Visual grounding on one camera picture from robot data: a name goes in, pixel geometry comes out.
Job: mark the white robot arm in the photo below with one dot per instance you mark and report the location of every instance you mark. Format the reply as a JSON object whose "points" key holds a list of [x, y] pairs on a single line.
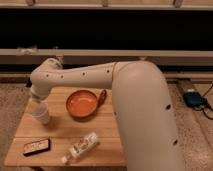
{"points": [[141, 103]]}

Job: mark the white paper cup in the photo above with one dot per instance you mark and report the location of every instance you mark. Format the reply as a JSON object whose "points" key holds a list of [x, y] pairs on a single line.
{"points": [[41, 112]]}

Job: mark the blue power adapter box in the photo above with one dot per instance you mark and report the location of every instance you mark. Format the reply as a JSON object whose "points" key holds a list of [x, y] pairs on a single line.
{"points": [[192, 98]]}

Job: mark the wooden wall rail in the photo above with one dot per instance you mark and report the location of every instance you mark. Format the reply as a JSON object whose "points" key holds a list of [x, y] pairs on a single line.
{"points": [[86, 57]]}

